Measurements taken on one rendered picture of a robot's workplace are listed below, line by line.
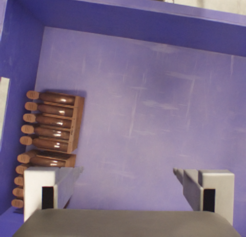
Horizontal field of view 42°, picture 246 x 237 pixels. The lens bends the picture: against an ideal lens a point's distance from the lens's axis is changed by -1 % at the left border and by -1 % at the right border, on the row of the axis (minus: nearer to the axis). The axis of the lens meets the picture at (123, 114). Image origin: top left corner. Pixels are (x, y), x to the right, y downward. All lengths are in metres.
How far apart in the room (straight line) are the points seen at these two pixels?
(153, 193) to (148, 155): 0.08
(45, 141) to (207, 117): 0.32
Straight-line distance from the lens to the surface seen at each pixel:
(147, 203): 0.70
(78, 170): 0.17
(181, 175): 0.16
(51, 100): 0.59
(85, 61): 0.68
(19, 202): 0.64
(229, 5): 0.98
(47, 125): 0.60
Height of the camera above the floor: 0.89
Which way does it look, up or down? 89 degrees down
